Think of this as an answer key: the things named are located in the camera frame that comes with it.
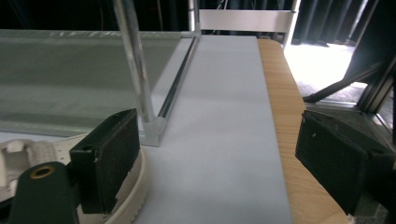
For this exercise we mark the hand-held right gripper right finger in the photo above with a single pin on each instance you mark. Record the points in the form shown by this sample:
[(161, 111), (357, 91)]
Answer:
[(333, 155)]

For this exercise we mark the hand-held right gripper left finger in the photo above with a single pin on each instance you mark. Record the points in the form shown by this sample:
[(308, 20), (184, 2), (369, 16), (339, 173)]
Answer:
[(106, 158)]

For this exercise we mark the black stand leg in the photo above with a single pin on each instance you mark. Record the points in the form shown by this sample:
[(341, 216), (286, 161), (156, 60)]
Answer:
[(339, 85)]

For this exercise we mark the clear acrylic box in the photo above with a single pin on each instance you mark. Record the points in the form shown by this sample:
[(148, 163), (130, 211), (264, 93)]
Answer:
[(77, 77)]

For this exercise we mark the white table mat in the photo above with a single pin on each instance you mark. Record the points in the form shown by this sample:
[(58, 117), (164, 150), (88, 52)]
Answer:
[(218, 124)]

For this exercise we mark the dark curtain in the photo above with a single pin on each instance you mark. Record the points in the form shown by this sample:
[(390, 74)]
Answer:
[(327, 18)]

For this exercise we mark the dark metal profile frame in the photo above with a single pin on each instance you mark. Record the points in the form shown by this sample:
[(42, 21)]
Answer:
[(378, 90)]

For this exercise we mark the aluminium frame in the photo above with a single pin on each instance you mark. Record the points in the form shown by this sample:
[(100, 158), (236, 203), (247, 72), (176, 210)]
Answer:
[(246, 20)]

